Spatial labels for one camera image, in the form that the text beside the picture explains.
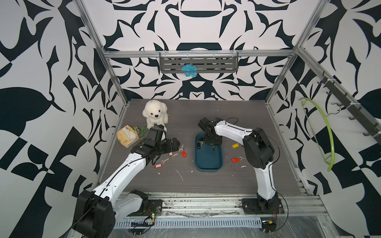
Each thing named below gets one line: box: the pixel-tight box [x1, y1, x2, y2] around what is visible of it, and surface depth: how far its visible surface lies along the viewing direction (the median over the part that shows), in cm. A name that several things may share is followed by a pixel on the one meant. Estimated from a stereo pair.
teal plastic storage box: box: [194, 131, 224, 173], surface depth 93 cm
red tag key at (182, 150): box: [178, 144, 188, 158], surface depth 95 cm
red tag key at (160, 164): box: [153, 158, 170, 169], surface depth 89 cm
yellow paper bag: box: [117, 124, 140, 149], surface depth 98 cm
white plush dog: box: [141, 99, 170, 132], surface depth 95 cm
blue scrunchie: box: [181, 63, 198, 78], surface depth 93 cm
